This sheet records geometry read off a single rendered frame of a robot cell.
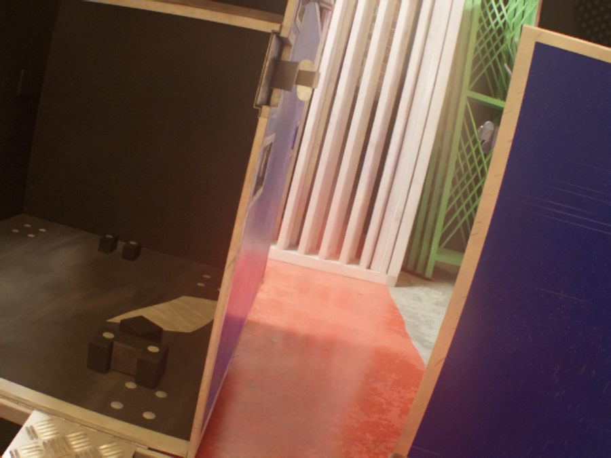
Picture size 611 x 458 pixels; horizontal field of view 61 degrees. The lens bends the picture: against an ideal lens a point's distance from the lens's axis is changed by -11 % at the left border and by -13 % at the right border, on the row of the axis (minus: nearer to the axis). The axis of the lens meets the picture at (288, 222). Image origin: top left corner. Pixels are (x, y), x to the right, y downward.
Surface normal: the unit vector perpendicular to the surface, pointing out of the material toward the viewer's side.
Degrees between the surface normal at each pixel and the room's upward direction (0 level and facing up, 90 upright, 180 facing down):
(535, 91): 90
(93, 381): 0
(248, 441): 0
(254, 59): 90
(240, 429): 0
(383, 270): 87
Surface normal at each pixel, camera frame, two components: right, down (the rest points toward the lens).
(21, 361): 0.23, -0.95
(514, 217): -0.38, 0.11
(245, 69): -0.07, 0.20
